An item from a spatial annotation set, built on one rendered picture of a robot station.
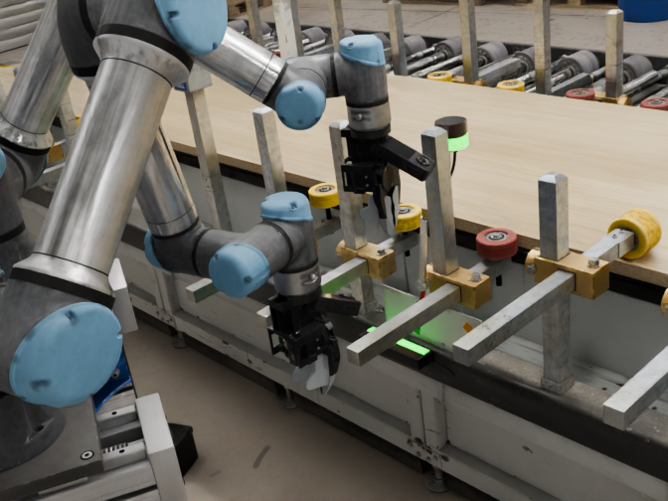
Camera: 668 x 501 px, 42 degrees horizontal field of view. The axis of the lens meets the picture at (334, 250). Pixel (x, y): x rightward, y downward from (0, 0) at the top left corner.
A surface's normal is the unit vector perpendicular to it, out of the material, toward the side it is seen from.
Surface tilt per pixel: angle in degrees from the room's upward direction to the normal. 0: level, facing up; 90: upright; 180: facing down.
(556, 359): 90
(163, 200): 98
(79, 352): 95
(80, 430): 0
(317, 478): 0
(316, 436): 0
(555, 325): 90
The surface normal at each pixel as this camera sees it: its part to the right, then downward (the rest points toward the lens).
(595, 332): -0.72, 0.39
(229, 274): -0.52, 0.44
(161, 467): 0.33, 0.37
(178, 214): 0.56, 0.37
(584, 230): -0.13, -0.89
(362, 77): -0.03, 0.44
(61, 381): 0.80, 0.24
